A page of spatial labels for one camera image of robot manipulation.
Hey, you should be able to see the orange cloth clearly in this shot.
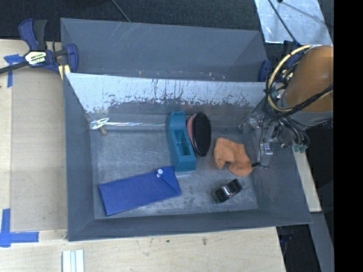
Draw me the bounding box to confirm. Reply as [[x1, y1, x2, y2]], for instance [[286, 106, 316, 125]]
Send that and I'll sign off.
[[212, 137, 254, 177]]

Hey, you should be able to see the black oval brush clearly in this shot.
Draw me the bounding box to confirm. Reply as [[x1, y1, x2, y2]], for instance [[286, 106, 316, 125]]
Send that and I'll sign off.
[[185, 112, 212, 158]]

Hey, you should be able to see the grey metal bin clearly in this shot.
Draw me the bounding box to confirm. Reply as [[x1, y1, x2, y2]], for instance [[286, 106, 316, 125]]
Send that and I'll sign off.
[[60, 18, 313, 242]]

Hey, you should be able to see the clear plastic tube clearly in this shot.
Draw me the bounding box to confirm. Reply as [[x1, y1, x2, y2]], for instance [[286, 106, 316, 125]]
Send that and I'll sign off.
[[90, 117, 167, 136]]

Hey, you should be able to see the teal plastic box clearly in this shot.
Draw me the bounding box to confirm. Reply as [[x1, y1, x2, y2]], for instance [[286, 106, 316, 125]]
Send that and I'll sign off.
[[166, 110, 197, 173]]

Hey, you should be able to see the blue flat envelope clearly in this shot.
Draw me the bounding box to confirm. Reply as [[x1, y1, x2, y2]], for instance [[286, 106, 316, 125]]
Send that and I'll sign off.
[[98, 165, 183, 217]]

